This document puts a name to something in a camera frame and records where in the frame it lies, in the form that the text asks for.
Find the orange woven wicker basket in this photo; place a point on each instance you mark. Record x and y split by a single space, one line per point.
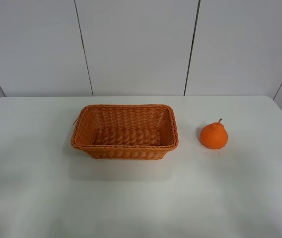
141 132

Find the orange with knobbed top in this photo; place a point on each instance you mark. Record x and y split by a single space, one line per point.
214 135

